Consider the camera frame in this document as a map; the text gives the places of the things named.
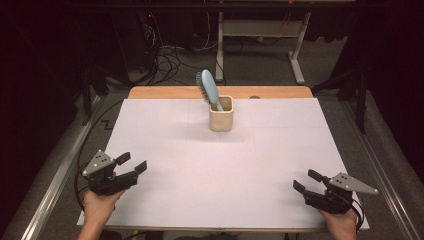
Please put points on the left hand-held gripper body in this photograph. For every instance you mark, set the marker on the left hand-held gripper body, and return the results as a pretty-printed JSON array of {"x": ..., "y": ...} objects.
[{"x": 106, "y": 183}]

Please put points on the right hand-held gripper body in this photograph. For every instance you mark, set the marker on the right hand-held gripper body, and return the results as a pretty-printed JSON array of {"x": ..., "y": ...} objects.
[{"x": 330, "y": 201}]

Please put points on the beige square holder cup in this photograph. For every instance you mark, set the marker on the beige square holder cup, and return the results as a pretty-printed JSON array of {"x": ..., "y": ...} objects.
[{"x": 221, "y": 120}]

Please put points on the light blue hairbrush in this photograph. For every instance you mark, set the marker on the light blue hairbrush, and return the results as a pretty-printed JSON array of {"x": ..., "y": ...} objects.
[{"x": 209, "y": 86}]

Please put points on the person's left hand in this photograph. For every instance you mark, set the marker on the person's left hand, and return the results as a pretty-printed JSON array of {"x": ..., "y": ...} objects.
[{"x": 98, "y": 208}]

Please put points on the person's right hand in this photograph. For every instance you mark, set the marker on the person's right hand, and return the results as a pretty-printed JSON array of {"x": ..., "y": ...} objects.
[{"x": 343, "y": 225}]

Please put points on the dark metal stand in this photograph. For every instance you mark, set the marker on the dark metal stand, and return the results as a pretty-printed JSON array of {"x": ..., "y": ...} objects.
[
  {"x": 87, "y": 93},
  {"x": 361, "y": 100}
]

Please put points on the white table sheet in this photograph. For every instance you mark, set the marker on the white table sheet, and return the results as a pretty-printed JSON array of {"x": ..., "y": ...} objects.
[{"x": 216, "y": 173}]

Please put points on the aluminium floor rail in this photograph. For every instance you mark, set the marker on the aluminium floor rail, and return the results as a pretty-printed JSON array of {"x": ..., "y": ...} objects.
[
  {"x": 56, "y": 183},
  {"x": 380, "y": 156}
]

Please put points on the white metal stand frame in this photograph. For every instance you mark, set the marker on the white metal stand frame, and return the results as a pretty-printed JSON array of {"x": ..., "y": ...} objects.
[{"x": 263, "y": 28}]

